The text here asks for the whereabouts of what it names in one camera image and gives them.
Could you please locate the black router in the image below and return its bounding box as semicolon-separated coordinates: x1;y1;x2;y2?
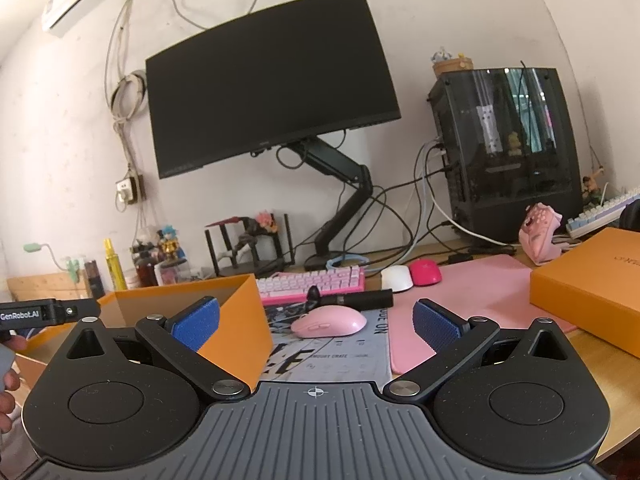
204;214;297;279

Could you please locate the brown bottle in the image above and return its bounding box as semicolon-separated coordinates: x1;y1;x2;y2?
131;246;159;289

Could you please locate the green swordsman figurine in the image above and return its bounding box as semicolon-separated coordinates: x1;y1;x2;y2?
580;147;609;211

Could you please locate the white wall cable bundle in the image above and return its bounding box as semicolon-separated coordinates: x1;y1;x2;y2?
102;0;276;181

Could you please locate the pink game controller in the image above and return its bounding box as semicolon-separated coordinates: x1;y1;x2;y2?
518;202;564;264

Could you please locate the black cable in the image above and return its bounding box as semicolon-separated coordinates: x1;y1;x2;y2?
292;180;451;267

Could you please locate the pink haired figurine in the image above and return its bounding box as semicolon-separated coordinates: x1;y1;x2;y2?
206;211;279;257

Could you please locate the yellow bottle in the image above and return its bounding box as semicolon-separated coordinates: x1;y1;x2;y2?
103;238;128;291

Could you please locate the black cylindrical tube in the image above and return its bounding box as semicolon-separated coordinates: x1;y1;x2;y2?
300;285;395;312

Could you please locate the dark slim bottle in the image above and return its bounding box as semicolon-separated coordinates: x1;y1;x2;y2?
82;259;106;300

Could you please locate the black glass computer case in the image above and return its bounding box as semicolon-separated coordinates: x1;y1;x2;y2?
427;67;585;245

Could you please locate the printed grey mouse pad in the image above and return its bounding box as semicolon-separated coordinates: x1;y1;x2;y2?
259;302;394;387

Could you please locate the blue haired figurine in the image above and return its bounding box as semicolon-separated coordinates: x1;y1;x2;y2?
156;225;188;264

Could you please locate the light blue cable coil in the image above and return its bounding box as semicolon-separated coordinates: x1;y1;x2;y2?
326;254;371;274

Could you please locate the pink desk mat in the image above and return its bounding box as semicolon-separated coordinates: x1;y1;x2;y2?
387;254;581;376

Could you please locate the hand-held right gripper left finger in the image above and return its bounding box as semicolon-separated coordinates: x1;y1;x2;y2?
65;296;252;404

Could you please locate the black curved monitor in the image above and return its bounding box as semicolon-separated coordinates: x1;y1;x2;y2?
145;0;402;180

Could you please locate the pink keyboard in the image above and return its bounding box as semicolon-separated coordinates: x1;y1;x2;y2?
256;266;366;306

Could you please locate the wall power socket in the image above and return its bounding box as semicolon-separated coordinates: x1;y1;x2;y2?
115;174;145;207

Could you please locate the white mouse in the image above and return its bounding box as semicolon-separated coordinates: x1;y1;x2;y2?
381;266;415;293

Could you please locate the mint gooseneck lamp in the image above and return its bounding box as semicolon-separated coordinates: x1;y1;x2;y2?
22;242;83;283

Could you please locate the white blue keyboard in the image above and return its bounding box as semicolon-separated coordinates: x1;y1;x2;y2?
566;186;640;240

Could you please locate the orange leather box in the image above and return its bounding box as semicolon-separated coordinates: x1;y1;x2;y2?
529;226;640;347

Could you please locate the light wooden crate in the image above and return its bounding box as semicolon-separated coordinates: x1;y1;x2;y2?
7;274;94;307

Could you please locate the small figure in tub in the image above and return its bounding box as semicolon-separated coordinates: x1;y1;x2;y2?
431;47;475;80

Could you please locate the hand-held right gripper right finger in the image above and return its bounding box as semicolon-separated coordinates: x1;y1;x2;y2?
383;298;572;404

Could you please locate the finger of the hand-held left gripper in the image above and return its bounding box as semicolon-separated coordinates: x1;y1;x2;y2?
61;299;101;323

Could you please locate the pink controller stand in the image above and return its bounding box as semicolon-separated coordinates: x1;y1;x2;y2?
534;234;584;265

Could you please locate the person's left hand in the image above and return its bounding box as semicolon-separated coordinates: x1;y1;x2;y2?
0;334;29;433

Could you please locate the magenta mouse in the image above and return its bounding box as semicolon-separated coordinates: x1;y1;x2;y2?
409;259;444;285

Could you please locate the pale pink mouse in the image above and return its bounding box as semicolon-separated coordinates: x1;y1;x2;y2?
291;306;368;339

